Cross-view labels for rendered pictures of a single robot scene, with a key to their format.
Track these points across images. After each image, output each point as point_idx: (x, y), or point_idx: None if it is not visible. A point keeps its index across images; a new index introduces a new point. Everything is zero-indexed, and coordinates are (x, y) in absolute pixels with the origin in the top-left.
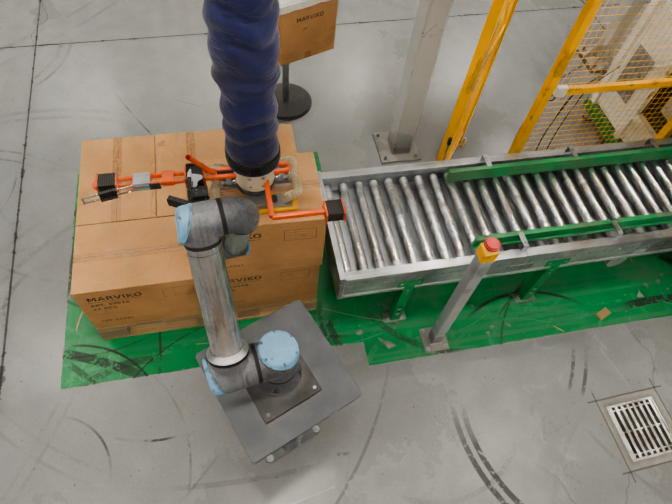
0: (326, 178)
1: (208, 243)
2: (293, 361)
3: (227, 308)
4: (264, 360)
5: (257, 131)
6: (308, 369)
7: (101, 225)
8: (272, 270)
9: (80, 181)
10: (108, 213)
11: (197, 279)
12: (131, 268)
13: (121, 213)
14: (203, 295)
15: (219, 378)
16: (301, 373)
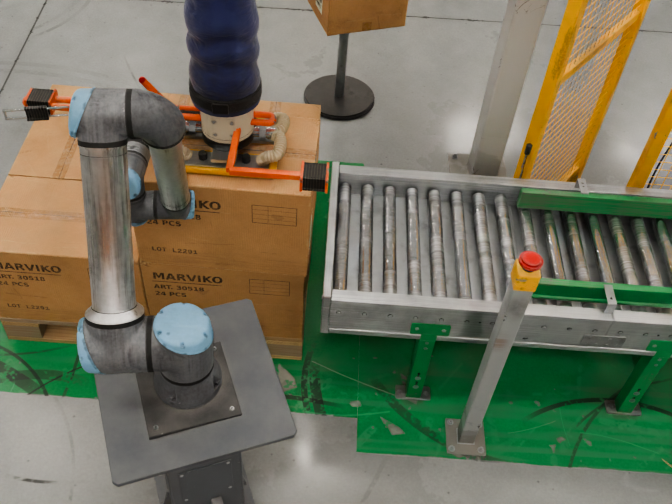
0: (345, 172)
1: (104, 139)
2: (196, 344)
3: (118, 241)
4: (158, 333)
5: (223, 47)
6: (231, 384)
7: (38, 179)
8: (237, 272)
9: (32, 127)
10: (52, 167)
11: (85, 189)
12: (56, 234)
13: (68, 170)
14: (89, 214)
15: (92, 343)
16: (218, 385)
